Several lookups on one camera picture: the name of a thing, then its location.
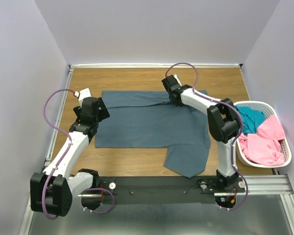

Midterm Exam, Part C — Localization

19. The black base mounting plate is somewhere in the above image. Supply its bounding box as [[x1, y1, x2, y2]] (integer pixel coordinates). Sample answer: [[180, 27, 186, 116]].
[[81, 176, 245, 211]]

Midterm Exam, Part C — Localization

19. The teal t-shirt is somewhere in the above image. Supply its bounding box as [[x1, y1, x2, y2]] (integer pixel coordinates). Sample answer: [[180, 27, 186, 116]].
[[235, 106, 266, 135]]

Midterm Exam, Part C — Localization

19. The white plastic laundry basket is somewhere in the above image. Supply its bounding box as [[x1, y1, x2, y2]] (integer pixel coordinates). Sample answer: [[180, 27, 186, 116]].
[[234, 101, 292, 168]]

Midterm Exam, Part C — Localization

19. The grey-blue t-shirt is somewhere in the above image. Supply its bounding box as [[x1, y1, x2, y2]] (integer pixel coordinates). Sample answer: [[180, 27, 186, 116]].
[[95, 91, 211, 178]]

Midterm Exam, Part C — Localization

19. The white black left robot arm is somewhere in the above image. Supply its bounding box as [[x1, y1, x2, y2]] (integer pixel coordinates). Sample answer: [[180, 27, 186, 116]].
[[30, 97, 110, 220]]

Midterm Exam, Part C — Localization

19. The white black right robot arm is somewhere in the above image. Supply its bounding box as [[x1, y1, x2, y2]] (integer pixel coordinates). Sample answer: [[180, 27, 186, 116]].
[[164, 83, 243, 192]]

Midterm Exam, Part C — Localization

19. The pink t-shirt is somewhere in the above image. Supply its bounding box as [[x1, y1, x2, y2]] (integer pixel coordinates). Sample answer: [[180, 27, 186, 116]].
[[239, 115, 285, 166]]

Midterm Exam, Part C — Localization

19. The aluminium front rail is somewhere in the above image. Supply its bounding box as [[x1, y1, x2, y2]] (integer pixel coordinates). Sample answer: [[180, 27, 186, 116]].
[[242, 174, 294, 195]]

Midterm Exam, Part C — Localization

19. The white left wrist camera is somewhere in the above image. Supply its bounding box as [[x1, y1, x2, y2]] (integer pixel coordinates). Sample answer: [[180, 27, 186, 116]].
[[73, 88, 92, 106]]

